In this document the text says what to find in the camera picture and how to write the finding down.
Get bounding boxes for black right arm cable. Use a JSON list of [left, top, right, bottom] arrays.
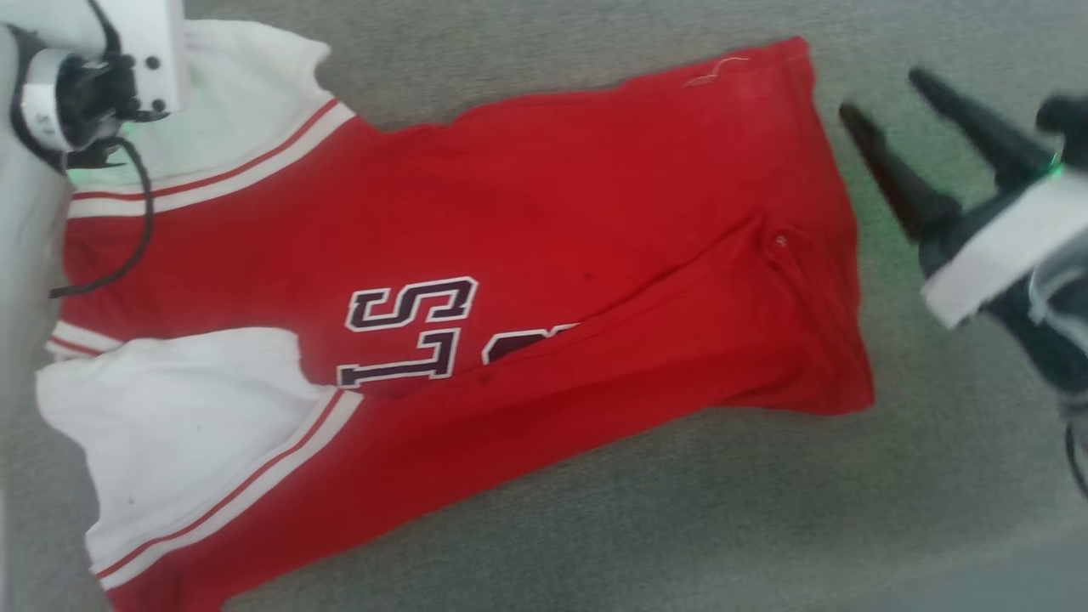
[[1062, 406, 1088, 498]]

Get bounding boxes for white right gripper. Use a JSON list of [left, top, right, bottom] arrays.
[[839, 68, 1088, 394]]

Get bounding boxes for grey-green fabric sofa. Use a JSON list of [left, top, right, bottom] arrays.
[[0, 0, 1088, 612]]

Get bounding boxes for red and white jersey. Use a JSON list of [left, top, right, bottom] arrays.
[[34, 17, 876, 612]]

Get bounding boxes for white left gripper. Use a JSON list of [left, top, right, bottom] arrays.
[[53, 0, 189, 143]]

